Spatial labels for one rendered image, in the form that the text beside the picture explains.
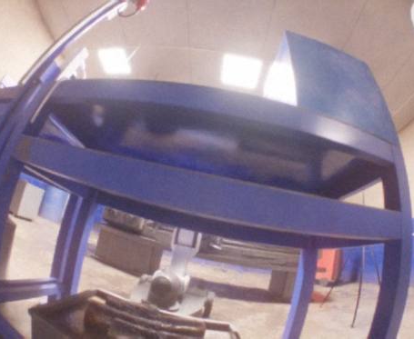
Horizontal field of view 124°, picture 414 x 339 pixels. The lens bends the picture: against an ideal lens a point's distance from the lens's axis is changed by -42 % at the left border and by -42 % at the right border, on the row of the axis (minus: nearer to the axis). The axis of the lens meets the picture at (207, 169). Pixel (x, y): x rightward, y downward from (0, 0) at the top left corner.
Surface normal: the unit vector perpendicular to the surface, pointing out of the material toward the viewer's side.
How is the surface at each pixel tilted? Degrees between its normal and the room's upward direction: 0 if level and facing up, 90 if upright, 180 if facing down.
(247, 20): 180
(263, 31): 180
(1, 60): 90
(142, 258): 90
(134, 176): 90
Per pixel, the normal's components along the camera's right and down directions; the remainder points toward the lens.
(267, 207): 0.02, -0.38
